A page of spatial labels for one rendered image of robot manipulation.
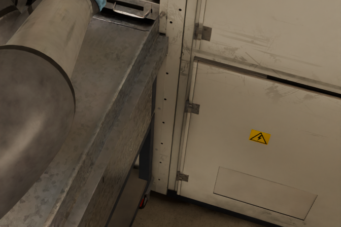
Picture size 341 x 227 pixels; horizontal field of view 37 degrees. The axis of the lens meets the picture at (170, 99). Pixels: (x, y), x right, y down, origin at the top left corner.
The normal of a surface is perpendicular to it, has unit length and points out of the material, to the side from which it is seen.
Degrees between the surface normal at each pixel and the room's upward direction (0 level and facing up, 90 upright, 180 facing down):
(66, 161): 0
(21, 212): 0
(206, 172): 90
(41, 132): 67
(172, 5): 90
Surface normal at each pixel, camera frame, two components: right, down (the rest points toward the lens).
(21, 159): 0.76, 0.19
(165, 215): 0.06, -0.65
